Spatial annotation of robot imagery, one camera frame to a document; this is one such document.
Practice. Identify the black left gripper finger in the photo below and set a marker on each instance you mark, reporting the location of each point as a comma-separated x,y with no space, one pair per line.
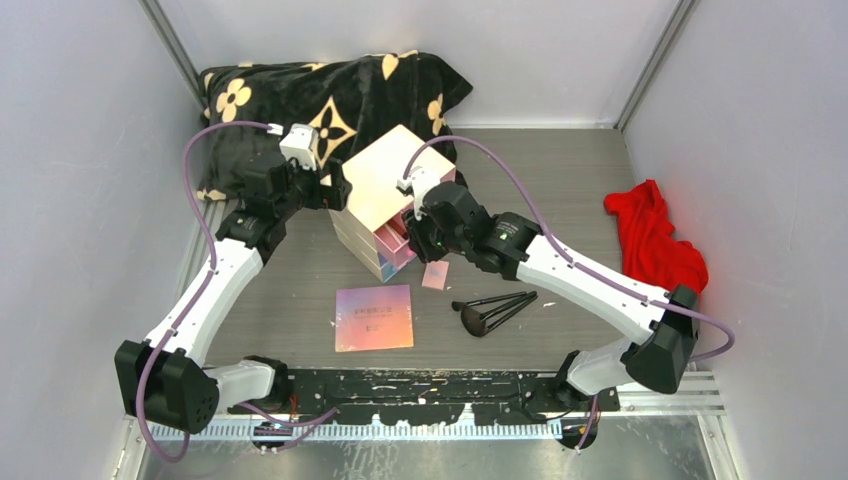
314,196
338,191

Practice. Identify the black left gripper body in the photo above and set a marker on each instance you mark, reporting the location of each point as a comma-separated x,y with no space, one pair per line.
298,179

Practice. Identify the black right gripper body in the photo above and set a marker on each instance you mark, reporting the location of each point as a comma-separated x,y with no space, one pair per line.
451,241

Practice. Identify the small pink drawer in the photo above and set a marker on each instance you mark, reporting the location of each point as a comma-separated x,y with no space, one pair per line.
397,254

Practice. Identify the white pink drawer organizer box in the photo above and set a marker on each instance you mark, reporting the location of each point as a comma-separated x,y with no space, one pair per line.
373,173

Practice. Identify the holographic eyeshadow palette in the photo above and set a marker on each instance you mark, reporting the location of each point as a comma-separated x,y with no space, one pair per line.
373,318

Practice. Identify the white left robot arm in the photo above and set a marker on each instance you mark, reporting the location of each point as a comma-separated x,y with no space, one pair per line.
165,378

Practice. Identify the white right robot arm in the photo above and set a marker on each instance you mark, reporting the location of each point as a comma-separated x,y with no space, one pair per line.
658,327

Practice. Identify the black thin makeup brush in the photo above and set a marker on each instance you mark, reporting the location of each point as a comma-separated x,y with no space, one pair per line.
459,305

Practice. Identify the black fan makeup brush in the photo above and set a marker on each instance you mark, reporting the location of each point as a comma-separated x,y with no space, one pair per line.
476,319

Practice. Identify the black long makeup brush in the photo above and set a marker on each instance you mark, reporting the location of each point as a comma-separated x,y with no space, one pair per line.
530,298

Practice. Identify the small pink card packet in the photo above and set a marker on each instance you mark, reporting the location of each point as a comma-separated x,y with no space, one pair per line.
435,275

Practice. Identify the black floral plush blanket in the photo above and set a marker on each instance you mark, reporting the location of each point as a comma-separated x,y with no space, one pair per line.
349,103

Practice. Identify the red cloth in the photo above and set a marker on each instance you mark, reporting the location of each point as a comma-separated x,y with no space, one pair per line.
650,253

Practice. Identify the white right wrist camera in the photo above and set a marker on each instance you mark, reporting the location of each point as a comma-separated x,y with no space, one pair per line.
418,184

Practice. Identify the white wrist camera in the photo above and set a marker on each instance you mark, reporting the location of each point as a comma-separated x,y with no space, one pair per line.
418,184
298,147

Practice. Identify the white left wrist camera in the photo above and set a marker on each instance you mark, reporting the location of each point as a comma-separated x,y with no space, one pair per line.
298,147

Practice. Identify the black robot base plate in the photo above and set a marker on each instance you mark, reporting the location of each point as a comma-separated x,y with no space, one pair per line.
424,397

